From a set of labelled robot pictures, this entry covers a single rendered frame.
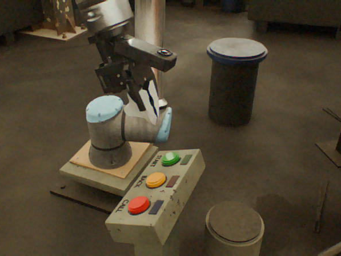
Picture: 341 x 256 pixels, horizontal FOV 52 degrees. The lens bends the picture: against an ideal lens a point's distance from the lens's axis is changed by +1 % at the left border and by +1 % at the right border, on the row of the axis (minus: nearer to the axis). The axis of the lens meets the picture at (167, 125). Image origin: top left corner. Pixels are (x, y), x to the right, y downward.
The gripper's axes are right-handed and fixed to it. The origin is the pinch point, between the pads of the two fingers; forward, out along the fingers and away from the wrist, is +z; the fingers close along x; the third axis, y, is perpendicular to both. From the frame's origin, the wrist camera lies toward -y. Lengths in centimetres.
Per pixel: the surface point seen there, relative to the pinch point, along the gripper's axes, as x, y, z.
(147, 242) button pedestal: 19.1, -1.9, 14.6
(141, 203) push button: 14.9, -0.4, 9.5
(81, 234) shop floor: -16, 61, 52
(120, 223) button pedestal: 18.8, 2.4, 10.7
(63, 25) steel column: -209, 200, -14
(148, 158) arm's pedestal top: -55, 47, 43
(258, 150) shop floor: -97, 11, 69
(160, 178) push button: 7.4, -0.9, 9.4
